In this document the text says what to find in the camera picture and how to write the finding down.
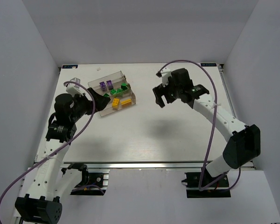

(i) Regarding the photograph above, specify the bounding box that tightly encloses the purple lego brick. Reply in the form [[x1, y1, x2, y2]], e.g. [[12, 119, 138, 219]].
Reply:
[[99, 82, 107, 91], [106, 80, 114, 91]]

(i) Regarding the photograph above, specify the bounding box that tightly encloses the yellow patterned lego brick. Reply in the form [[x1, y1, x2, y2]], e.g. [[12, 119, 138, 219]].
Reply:
[[112, 98, 120, 110]]

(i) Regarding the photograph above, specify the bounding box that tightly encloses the yellow long lego brick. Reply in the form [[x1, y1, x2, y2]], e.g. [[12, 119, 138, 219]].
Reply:
[[121, 99, 133, 108]]

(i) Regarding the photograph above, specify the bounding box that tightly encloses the small green lego cube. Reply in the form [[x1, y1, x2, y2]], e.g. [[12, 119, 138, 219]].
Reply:
[[121, 83, 128, 91]]

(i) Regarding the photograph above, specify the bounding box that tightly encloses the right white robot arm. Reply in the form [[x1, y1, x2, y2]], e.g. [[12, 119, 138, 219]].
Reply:
[[153, 68, 261, 178]]

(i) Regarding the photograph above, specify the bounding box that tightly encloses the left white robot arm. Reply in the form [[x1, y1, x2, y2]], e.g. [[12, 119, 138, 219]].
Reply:
[[15, 88, 111, 224]]

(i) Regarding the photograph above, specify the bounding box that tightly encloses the clear tiered plastic organizer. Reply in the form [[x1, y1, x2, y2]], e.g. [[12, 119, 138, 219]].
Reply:
[[88, 71, 136, 117]]

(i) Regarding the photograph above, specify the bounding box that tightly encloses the blue label sticker right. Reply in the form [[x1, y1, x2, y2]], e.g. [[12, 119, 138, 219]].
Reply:
[[200, 63, 217, 67]]

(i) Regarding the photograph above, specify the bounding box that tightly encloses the blue label sticker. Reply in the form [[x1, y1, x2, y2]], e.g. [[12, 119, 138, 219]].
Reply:
[[200, 63, 217, 67], [62, 64, 78, 69]]

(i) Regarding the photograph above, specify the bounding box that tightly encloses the blue label sticker left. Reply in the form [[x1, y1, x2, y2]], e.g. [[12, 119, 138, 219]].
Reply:
[[62, 64, 78, 69]]

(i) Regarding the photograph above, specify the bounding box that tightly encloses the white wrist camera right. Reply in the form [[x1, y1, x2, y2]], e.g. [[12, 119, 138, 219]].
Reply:
[[156, 68, 171, 87]]

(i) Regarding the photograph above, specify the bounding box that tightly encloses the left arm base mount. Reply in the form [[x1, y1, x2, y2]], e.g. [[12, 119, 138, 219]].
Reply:
[[67, 163, 109, 196]]

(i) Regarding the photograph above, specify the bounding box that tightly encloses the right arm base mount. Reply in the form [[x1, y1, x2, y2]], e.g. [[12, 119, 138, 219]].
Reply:
[[181, 172, 231, 198]]

